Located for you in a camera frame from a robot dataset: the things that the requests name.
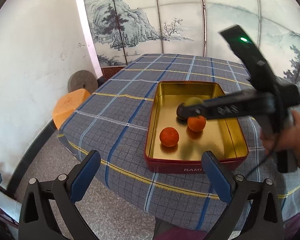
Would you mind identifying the dark brown passion fruit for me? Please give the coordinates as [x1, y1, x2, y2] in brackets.
[176, 102, 187, 121]

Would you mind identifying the person's right hand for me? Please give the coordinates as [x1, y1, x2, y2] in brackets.
[260, 110, 300, 168]

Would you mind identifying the red gold tin box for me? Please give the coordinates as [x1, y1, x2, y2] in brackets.
[145, 81, 248, 173]

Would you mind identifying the orange tangerine right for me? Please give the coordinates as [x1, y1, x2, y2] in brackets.
[187, 115, 206, 132]

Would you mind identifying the orange tangerine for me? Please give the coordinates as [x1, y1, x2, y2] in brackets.
[159, 127, 179, 147]
[187, 115, 206, 132]

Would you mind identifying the green round fruit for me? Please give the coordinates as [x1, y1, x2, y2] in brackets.
[184, 97, 203, 107]

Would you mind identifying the orange tangerine left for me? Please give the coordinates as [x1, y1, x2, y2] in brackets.
[159, 127, 179, 147]

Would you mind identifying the orange plastic stool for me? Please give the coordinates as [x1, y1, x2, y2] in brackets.
[52, 88, 91, 129]

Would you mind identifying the blue plaid tablecloth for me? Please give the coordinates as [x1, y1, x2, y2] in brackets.
[58, 54, 300, 231]

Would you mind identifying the round grey millstone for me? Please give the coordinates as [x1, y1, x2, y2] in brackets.
[68, 70, 98, 94]

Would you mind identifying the painted landscape folding screen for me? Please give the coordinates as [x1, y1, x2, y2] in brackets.
[83, 0, 300, 87]

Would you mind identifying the black cable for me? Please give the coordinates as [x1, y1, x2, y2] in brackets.
[236, 139, 278, 181]

